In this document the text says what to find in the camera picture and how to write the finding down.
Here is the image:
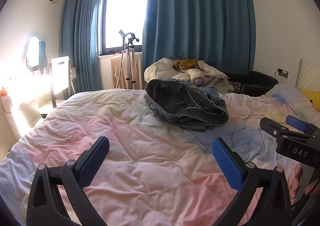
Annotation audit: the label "narrow blue curtain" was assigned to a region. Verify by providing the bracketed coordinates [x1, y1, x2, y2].
[59, 0, 108, 93]

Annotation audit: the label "white down jacket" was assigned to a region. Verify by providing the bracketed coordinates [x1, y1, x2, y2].
[144, 58, 225, 89]

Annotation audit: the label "grey down jacket purple label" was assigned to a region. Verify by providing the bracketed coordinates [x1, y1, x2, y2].
[175, 69, 234, 94]

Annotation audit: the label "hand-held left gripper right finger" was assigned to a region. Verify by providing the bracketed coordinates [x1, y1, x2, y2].
[211, 137, 293, 226]

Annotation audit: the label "white chair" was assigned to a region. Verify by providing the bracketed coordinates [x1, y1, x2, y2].
[39, 56, 75, 119]

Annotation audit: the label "vanity mirror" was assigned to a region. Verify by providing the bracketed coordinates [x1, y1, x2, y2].
[24, 37, 48, 72]

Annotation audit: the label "garment steamer stand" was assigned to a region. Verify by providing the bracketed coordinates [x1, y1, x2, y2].
[116, 29, 140, 90]

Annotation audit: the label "white quilted headboard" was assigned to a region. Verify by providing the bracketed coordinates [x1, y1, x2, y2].
[295, 59, 320, 92]

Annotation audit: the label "black armchair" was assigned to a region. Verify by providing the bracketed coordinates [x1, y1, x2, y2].
[225, 71, 278, 97]

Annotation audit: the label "pastel pink duvet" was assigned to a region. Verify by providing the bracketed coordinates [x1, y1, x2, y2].
[0, 84, 320, 226]

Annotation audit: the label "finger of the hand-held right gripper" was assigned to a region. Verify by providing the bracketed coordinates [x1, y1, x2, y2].
[286, 115, 320, 136]
[259, 117, 315, 139]

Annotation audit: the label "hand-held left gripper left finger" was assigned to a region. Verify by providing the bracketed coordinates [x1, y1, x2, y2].
[26, 136, 110, 226]

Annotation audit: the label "white dresser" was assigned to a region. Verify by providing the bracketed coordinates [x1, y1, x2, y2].
[0, 66, 54, 136]

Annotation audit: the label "beige hanging sweater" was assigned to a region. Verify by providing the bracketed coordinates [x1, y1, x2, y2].
[110, 51, 143, 90]

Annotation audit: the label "person's right hand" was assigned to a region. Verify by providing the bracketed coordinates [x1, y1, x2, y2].
[290, 163, 320, 195]

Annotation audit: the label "mustard yellow garment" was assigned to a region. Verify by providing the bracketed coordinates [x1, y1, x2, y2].
[172, 59, 202, 72]

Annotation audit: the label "blue denim jeans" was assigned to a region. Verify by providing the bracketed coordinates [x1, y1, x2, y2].
[145, 78, 229, 131]

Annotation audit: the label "wide blue curtain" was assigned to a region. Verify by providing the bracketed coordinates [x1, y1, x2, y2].
[142, 0, 257, 77]

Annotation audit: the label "window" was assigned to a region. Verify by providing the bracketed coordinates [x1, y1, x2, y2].
[96, 0, 149, 57]

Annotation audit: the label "yellow pillow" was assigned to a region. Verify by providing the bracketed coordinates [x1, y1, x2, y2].
[299, 89, 320, 112]

